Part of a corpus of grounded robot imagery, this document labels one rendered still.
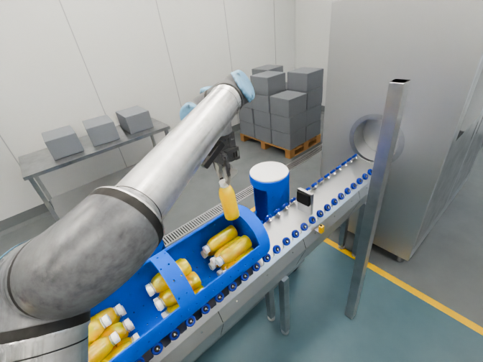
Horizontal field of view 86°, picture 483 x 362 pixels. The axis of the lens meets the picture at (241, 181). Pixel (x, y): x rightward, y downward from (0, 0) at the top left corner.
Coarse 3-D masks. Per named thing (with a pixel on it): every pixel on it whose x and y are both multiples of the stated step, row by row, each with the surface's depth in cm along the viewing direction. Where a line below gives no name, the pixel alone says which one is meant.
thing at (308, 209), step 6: (300, 192) 152; (306, 192) 151; (312, 192) 150; (300, 198) 154; (306, 198) 150; (312, 198) 150; (300, 204) 159; (306, 204) 152; (312, 204) 153; (306, 210) 157; (312, 210) 156
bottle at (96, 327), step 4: (92, 320) 89; (96, 320) 89; (100, 320) 90; (92, 324) 88; (96, 324) 88; (100, 324) 89; (88, 328) 87; (92, 328) 87; (96, 328) 87; (100, 328) 88; (88, 332) 86; (92, 332) 86; (96, 332) 87; (100, 332) 88; (88, 336) 86; (92, 336) 86; (96, 336) 87; (88, 340) 86; (92, 340) 87; (88, 344) 86
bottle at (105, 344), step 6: (96, 342) 86; (102, 342) 86; (108, 342) 87; (90, 348) 85; (96, 348) 85; (102, 348) 85; (108, 348) 86; (90, 354) 84; (96, 354) 84; (102, 354) 85; (108, 354) 87; (90, 360) 83; (96, 360) 84; (102, 360) 86
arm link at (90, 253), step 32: (224, 96) 62; (192, 128) 49; (224, 128) 59; (160, 160) 41; (192, 160) 45; (96, 192) 33; (128, 192) 33; (160, 192) 38; (64, 224) 30; (96, 224) 30; (128, 224) 31; (160, 224) 35; (32, 256) 29; (64, 256) 28; (96, 256) 29; (128, 256) 31; (32, 288) 28; (64, 288) 28; (96, 288) 30
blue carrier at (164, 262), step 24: (216, 216) 123; (240, 216) 117; (192, 240) 124; (264, 240) 116; (144, 264) 108; (168, 264) 99; (192, 264) 125; (240, 264) 109; (120, 288) 107; (144, 288) 113; (216, 288) 104; (96, 312) 103; (144, 312) 110; (192, 312) 100; (144, 336) 87; (120, 360) 83
